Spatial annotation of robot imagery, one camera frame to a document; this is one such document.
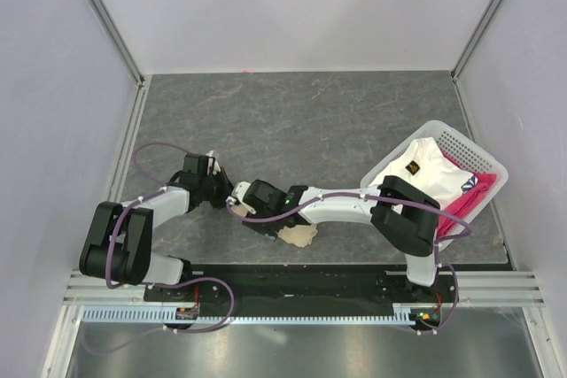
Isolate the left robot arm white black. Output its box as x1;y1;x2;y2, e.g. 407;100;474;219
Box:
79;153;233;301

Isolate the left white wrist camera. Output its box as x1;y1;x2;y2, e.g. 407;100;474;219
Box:
206;150;222;176

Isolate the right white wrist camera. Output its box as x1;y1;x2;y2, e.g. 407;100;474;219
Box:
227;181;256;217

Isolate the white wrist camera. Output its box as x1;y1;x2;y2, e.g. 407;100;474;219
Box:
206;150;222;176
227;181;256;217

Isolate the pink cloth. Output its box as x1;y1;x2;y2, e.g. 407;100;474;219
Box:
437;152;497;239

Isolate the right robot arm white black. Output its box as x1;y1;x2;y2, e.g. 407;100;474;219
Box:
232;176;440;302

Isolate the left aluminium frame post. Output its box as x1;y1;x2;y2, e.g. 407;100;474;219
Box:
60;0;147;87

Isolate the white plastic basket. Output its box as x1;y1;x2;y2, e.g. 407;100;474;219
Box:
360;120;509;223

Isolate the purple cable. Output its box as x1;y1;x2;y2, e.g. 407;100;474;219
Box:
225;191;473;337
82;143;237;355

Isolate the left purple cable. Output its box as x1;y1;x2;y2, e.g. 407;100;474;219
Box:
82;143;237;355

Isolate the white cloth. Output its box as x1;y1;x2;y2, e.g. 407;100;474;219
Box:
369;137;478;210

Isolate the right aluminium frame post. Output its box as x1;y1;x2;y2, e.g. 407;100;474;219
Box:
450;0;532;82

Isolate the beige cloth napkin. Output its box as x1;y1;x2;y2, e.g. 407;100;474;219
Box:
232;204;320;249

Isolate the aluminium frame post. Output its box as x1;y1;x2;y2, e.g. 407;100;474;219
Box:
60;0;147;87
450;0;532;82

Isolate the grey slotted cable duct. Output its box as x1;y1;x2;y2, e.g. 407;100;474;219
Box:
82;305;438;326

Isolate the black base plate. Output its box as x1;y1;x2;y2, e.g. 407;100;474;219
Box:
144;264;456;318

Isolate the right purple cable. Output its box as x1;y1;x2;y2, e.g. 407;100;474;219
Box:
225;191;473;337

